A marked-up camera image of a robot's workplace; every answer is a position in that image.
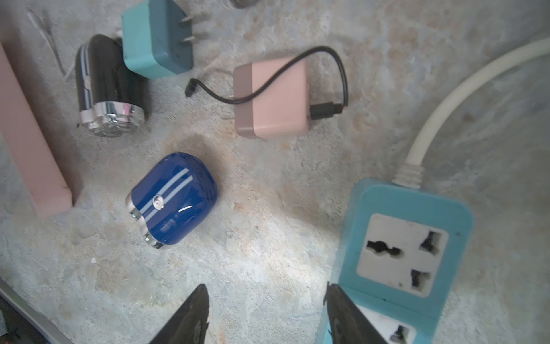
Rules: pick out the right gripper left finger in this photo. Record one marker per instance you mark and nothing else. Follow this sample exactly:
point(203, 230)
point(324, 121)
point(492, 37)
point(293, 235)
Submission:
point(189, 323)

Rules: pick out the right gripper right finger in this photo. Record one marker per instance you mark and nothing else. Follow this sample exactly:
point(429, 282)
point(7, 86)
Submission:
point(347, 323)

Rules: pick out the teal power strip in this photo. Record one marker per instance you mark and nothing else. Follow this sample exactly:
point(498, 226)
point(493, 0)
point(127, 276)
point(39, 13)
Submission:
point(399, 252)

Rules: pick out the blue shaver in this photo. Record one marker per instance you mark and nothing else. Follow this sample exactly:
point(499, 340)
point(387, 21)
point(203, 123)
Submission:
point(172, 199)

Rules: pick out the pink power strip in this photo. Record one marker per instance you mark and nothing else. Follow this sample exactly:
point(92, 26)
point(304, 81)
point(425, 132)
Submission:
point(35, 162)

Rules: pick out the pink USB charger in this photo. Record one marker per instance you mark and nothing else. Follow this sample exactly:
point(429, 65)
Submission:
point(281, 110)

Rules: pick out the black electric shaver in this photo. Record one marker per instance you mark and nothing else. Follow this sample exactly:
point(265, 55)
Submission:
point(109, 94)

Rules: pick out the teal USB charger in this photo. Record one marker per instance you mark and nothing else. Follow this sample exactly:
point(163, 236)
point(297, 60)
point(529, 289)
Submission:
point(157, 37)

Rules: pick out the aluminium mounting rail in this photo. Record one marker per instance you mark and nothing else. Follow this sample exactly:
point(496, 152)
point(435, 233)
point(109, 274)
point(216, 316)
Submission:
point(37, 320)

